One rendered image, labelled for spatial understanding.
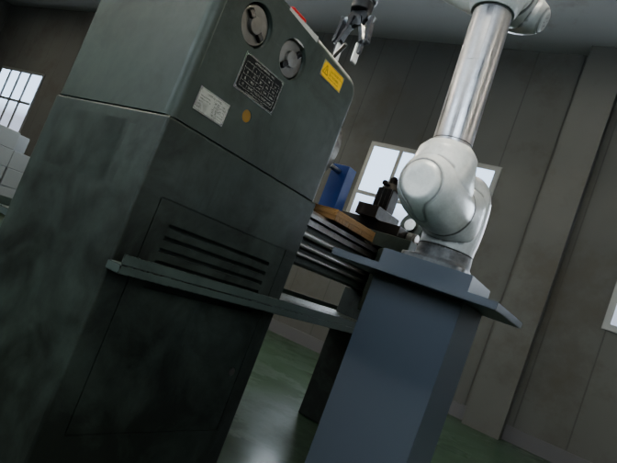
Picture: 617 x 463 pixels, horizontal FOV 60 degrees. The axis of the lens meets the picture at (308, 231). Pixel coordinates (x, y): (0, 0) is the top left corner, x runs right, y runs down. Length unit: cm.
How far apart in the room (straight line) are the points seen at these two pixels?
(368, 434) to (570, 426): 347
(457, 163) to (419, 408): 60
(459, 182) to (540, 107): 409
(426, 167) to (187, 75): 57
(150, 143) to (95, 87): 31
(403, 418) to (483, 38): 97
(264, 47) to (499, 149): 408
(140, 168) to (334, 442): 84
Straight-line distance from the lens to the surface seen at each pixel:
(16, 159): 780
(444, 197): 128
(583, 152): 498
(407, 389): 141
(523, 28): 171
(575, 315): 483
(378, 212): 219
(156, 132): 119
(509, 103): 544
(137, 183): 118
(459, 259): 148
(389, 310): 143
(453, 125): 139
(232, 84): 130
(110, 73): 143
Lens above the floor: 65
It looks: 5 degrees up
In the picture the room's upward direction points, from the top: 21 degrees clockwise
